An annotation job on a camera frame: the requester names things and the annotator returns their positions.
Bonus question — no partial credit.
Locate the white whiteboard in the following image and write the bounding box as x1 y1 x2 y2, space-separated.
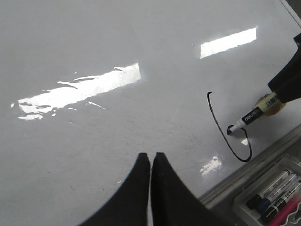
0 0 301 218

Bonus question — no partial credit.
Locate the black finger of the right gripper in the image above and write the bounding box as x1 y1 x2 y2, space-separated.
268 34 301 104

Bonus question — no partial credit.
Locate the white black whiteboard marker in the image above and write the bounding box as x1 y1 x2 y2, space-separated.
227 92 280 135

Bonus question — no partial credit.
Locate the blue capped marker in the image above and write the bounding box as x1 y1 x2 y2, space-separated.
256 172 299 213

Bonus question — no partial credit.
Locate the pink marker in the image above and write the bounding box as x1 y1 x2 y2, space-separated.
268 194 301 226

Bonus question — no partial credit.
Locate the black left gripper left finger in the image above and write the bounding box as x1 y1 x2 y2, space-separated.
81 153 151 226

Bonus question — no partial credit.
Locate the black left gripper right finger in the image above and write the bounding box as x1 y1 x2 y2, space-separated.
150 153 230 226

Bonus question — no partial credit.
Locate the white plastic marker box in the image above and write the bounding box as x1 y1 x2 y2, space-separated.
232 155 301 226

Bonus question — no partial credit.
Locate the grey aluminium whiteboard tray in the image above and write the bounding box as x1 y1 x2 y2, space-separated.
198 125 301 209

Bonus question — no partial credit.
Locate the black capped marker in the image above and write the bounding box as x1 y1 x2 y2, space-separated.
246 169 291 210

